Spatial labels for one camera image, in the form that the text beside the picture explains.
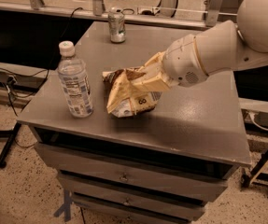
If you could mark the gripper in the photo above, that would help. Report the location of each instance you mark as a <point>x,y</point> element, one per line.
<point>181,62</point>

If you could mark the brown sea salt chip bag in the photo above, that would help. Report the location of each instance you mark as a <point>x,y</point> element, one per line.
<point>124,99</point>

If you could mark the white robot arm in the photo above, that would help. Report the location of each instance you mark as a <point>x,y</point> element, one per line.
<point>231,45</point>

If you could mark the clear plastic water bottle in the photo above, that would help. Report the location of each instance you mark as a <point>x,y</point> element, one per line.
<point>74,79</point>

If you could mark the green soda can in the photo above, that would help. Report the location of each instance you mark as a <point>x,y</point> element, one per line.
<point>116,21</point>

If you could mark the grey drawer cabinet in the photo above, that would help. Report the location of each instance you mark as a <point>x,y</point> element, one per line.
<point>197,130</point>

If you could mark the top grey drawer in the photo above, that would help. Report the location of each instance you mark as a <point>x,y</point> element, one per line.
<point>132,174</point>

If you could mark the grey drawer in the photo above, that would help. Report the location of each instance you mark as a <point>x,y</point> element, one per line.
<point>132,174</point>
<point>129,213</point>
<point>148,200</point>

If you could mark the middle grey drawer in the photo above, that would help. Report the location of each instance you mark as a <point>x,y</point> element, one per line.
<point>148,200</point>

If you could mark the bottom grey drawer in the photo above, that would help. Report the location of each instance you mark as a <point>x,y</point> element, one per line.
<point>129,213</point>

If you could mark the yellow black stand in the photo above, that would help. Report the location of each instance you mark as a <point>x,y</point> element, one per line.
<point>262,168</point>

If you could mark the black stand leg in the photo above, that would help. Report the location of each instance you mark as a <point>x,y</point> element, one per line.
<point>10,135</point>

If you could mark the metal window rail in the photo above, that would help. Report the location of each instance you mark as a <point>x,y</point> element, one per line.
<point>192,13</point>

